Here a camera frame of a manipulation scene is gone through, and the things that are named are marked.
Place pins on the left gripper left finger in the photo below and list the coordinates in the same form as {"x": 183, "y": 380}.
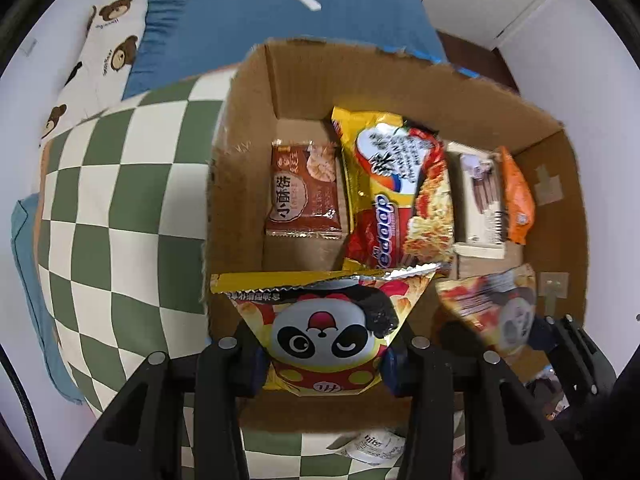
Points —
{"x": 231, "y": 369}

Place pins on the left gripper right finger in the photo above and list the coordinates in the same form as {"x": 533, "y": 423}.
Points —
{"x": 416, "y": 369}

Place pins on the white nutrition label snack packet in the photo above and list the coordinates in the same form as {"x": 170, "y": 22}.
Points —
{"x": 379, "y": 447}

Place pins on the yellow panda snack bag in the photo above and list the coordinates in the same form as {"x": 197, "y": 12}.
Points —
{"x": 325, "y": 332}

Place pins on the orange panda snack bag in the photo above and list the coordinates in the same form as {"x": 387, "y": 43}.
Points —
{"x": 499, "y": 307}

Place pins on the white chocolate stick box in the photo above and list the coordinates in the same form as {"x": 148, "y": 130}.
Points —
{"x": 476, "y": 191}

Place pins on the yellow red instant noodle pack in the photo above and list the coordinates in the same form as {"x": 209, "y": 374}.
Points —
{"x": 398, "y": 192}

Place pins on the orange snack packet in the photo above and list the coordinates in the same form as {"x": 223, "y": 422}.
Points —
{"x": 520, "y": 205}

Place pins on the brown biscuit packet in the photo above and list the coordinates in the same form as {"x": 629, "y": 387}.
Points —
{"x": 304, "y": 193}

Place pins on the green white checkered blanket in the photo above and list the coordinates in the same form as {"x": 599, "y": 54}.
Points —
{"x": 144, "y": 200}

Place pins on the brown cardboard box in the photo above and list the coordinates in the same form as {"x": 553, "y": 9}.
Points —
{"x": 308, "y": 75}

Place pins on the blue pillow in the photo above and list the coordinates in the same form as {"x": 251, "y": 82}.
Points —
{"x": 184, "y": 38}

